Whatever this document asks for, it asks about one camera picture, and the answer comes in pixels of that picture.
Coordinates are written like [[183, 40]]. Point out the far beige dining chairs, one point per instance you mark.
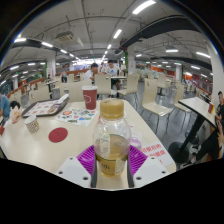
[[102, 83]]

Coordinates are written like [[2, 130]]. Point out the black backpack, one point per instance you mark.
[[15, 104]]

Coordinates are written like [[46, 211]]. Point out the brown food tray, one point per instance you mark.
[[40, 107]]

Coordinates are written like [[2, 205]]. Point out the crumpled white napkin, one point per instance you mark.
[[63, 99]]

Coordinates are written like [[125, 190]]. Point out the white notice with red text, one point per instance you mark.
[[156, 153]]

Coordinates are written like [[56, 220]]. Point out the neighbouring dining table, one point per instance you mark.
[[200, 106]]

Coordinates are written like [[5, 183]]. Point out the beige wooden chair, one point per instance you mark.
[[39, 95], [78, 90], [131, 83], [150, 93]]

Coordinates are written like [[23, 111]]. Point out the clear yellow-capped drink bottle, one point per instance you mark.
[[111, 133]]

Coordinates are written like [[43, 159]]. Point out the person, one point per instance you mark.
[[210, 143], [220, 110], [112, 70], [4, 106], [90, 73]]

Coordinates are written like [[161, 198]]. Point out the ceiling strip lights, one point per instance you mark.
[[143, 6]]

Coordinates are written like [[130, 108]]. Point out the colourful printed flyer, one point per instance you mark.
[[75, 116]]

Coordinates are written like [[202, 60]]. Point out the red paper cup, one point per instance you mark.
[[90, 98]]

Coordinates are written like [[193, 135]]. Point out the white patterned mug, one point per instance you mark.
[[32, 125]]

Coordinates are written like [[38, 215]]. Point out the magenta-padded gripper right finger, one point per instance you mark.
[[148, 170]]

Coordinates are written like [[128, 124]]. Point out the flat round red coaster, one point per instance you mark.
[[58, 135]]

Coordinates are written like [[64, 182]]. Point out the ceiling air conditioner unit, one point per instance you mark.
[[64, 36]]

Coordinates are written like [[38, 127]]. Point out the small red cup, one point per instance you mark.
[[211, 107]]

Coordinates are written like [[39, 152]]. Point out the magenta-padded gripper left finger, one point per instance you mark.
[[75, 170]]

